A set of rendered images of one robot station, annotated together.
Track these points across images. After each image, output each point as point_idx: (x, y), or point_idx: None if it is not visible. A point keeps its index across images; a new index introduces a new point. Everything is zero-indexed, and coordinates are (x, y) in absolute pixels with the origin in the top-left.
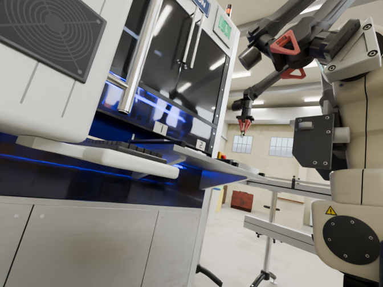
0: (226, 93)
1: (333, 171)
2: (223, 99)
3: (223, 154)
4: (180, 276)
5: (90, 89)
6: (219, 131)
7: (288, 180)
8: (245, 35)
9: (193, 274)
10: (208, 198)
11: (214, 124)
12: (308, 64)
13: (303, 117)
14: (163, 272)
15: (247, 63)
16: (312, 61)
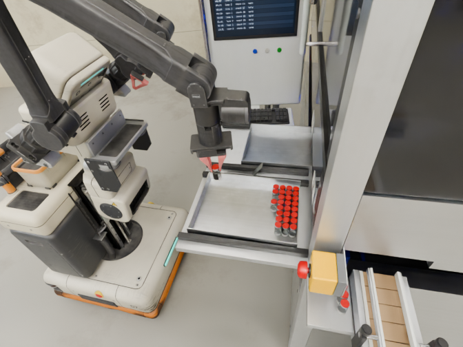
0: (361, 26)
1: (131, 152)
2: (348, 68)
3: (311, 270)
4: (291, 312)
5: None
6: (323, 195)
7: None
8: (174, 27)
9: (290, 340)
10: (300, 297)
11: (324, 160)
12: (127, 77)
13: (138, 119)
14: (293, 279)
15: None
16: (124, 75)
